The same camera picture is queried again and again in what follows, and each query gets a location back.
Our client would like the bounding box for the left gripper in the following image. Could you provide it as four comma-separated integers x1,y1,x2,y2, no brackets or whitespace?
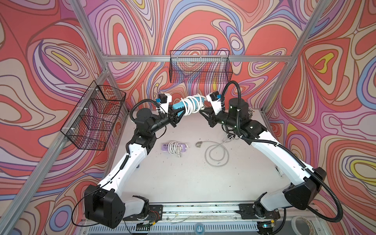
147,105,186,137

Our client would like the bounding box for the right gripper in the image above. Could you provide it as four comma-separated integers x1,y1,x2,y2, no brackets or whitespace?
199,105,239,130

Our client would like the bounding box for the blue power strip with cord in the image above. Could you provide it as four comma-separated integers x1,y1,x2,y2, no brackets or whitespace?
172,94,206,116

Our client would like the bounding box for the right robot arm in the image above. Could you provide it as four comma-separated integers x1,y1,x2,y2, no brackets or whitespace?
197,81,343,223

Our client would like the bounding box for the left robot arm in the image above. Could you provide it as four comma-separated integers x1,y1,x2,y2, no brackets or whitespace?
81,96,191,229

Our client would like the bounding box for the metal cup of pens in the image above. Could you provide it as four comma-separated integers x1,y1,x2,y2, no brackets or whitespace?
248,107,254,119

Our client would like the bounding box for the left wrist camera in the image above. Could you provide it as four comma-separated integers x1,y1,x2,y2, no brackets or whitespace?
156,93,172,114

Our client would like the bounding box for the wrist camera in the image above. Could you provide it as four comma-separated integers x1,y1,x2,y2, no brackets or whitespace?
206,91,224,115
156,93,172,114

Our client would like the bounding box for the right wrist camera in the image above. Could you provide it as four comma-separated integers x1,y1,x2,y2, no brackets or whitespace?
206,91,224,115

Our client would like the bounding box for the purple power strip with cord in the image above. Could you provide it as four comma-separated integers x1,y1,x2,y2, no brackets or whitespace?
162,141,189,158

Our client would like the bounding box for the black wire basket back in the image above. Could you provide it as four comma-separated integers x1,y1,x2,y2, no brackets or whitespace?
169,49,233,85

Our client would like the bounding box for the black wire basket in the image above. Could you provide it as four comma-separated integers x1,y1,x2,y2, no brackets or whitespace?
60,81,126,151
169,49,233,85

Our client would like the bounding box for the black wire basket left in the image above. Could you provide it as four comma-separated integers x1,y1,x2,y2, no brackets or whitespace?
60,81,126,151

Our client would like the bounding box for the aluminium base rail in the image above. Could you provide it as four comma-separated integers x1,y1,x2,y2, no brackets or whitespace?
74,202,331,235

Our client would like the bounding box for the aluminium frame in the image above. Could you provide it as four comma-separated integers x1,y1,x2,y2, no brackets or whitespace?
0,0,335,235

